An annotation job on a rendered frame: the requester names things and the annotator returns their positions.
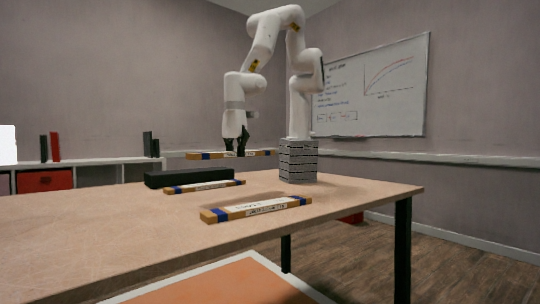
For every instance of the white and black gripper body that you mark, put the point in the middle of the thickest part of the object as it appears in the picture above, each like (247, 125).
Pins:
(233, 119)

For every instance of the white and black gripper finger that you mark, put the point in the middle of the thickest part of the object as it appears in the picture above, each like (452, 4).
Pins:
(241, 144)
(229, 144)

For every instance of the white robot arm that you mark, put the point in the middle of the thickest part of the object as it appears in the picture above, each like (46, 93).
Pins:
(266, 27)

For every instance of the black rectangular slab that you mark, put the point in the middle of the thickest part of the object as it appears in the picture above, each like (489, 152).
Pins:
(165, 179)

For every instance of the tan flat pack with white e6013 label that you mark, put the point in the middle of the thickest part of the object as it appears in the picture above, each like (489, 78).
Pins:
(224, 214)

